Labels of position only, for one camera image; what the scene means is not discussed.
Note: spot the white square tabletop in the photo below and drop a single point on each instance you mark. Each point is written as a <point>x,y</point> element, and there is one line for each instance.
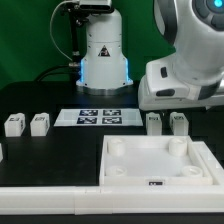
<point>152,161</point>

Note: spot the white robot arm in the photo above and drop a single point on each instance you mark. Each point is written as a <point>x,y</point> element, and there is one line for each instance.
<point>193,76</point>

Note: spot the white marker plate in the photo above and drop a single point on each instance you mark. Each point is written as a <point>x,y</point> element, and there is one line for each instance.
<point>98,117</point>

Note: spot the white L-shaped fence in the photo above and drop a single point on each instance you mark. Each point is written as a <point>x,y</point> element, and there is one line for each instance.
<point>114,200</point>

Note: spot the white part at left edge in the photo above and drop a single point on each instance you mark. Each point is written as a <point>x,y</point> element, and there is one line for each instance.
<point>1,153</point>

